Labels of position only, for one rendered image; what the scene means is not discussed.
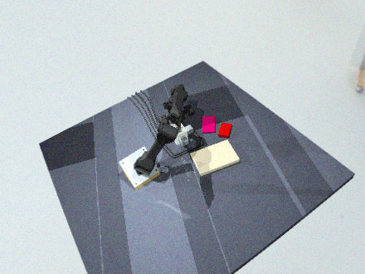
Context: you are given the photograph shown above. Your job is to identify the pink flat rectangular pad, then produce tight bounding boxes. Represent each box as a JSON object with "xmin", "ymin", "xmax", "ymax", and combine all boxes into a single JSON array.
[{"xmin": 202, "ymin": 116, "xmax": 216, "ymax": 133}]

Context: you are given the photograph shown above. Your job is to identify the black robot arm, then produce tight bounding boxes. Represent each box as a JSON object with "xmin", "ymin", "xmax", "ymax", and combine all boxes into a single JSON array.
[{"xmin": 133, "ymin": 84, "xmax": 188, "ymax": 176}]

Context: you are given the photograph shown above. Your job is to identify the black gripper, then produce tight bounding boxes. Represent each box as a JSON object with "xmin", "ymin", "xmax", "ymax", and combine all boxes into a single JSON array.
[{"xmin": 158, "ymin": 105, "xmax": 195, "ymax": 125}]

